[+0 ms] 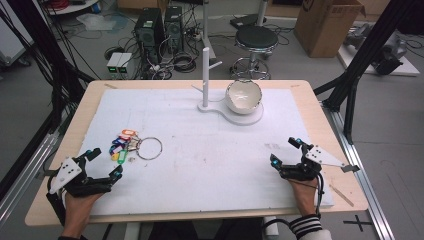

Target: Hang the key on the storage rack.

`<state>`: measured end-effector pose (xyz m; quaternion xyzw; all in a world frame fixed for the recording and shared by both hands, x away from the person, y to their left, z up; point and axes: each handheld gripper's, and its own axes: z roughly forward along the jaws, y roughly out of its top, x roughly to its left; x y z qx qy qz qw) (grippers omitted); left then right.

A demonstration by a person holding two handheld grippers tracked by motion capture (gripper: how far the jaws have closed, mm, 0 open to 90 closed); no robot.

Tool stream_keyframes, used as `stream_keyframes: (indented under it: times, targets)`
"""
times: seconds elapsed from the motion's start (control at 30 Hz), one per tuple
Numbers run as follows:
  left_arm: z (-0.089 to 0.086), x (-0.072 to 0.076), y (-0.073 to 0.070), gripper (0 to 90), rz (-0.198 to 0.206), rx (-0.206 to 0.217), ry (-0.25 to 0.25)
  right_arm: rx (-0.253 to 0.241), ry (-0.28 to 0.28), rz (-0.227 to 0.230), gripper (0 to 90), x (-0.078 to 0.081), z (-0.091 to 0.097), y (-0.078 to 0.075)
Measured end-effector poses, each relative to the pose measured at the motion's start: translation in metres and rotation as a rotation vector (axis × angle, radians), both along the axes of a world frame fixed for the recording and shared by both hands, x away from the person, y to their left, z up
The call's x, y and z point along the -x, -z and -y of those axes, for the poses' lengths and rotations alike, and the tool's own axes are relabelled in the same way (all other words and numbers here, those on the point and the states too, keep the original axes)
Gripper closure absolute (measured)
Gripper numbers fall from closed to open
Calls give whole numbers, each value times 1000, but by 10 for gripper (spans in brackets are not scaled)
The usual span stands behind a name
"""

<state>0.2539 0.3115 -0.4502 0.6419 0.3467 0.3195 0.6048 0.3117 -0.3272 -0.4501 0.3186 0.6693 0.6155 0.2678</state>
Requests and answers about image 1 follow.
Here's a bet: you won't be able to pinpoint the white foam board mat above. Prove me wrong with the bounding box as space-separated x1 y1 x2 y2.
81 87 335 217

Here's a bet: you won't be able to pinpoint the person's left hand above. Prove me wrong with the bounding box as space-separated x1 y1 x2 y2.
61 191 105 238

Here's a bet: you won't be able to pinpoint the round white table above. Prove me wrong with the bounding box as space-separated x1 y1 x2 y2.
42 0 102 16

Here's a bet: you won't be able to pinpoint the thin wooden stick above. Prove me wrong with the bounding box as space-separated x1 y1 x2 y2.
329 184 355 208

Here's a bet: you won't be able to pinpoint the black round stool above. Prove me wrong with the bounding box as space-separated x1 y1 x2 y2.
229 25 280 81

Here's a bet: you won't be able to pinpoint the white metal pole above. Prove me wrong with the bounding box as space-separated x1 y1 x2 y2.
200 0 218 62

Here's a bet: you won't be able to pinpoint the person's dark legs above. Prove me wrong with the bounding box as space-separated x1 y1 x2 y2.
146 217 265 240

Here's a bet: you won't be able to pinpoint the metal key ring with coloured tags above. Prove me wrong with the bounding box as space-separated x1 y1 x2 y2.
108 128 164 165

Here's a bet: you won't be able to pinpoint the white ceramic bowl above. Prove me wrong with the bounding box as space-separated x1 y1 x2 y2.
224 79 263 116

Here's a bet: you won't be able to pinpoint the clear plastic bag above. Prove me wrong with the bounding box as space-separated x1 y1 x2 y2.
76 12 118 33

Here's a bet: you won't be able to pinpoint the black metal frame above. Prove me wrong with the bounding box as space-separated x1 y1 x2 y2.
313 0 419 145
0 0 96 201

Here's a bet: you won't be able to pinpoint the black computer tower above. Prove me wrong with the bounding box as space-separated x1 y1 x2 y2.
163 5 185 52
134 7 166 65

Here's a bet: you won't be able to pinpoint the person's right hand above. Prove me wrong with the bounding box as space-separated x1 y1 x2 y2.
287 177 320 220

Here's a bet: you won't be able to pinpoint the small white power box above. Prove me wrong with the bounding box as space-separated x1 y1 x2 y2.
106 52 123 75
116 52 133 75

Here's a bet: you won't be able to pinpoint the grey device on white board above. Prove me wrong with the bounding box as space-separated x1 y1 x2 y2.
337 22 421 78

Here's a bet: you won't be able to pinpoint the brown cardboard box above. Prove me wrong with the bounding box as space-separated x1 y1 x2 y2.
293 0 367 59

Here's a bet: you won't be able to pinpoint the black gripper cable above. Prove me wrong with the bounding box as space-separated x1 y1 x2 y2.
314 172 326 219

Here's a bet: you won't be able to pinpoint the light wooden table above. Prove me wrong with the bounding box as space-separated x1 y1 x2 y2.
24 79 370 228

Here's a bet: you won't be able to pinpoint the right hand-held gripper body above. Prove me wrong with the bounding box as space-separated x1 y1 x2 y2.
279 143 361 183

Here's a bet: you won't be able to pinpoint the aluminium floor rail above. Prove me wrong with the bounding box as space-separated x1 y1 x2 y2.
0 132 60 219
321 99 397 240

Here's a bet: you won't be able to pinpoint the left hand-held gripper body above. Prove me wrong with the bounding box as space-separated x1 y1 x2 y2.
48 155 114 198

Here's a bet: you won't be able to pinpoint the black gripper strap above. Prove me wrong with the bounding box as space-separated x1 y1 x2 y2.
45 173 67 228

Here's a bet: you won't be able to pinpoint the white peg stand with base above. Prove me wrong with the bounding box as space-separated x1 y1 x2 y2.
191 46 265 127

